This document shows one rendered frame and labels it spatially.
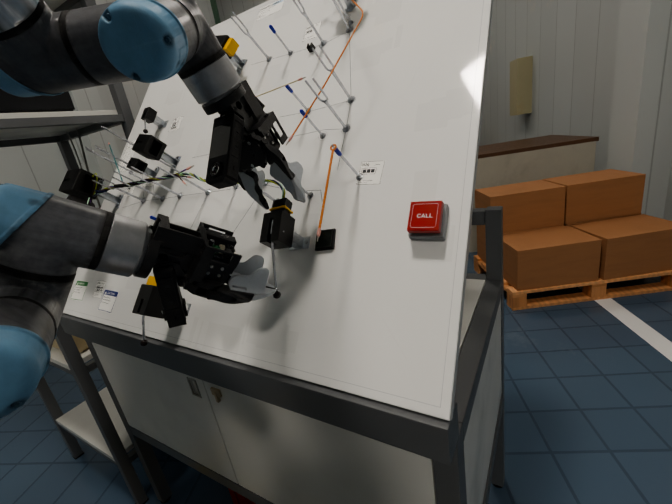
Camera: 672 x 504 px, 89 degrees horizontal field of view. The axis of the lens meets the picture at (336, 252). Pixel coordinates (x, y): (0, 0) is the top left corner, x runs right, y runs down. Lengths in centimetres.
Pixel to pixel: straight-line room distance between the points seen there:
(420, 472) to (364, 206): 45
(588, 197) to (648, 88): 86
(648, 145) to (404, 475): 307
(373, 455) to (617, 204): 264
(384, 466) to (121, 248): 54
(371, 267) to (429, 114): 30
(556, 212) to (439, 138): 223
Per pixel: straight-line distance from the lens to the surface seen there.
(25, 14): 51
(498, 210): 98
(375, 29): 92
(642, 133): 340
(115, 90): 157
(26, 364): 37
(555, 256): 251
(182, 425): 118
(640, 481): 172
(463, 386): 68
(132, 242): 49
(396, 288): 56
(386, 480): 74
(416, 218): 55
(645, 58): 336
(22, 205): 49
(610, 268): 272
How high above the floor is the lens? 125
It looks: 19 degrees down
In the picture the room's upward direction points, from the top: 10 degrees counter-clockwise
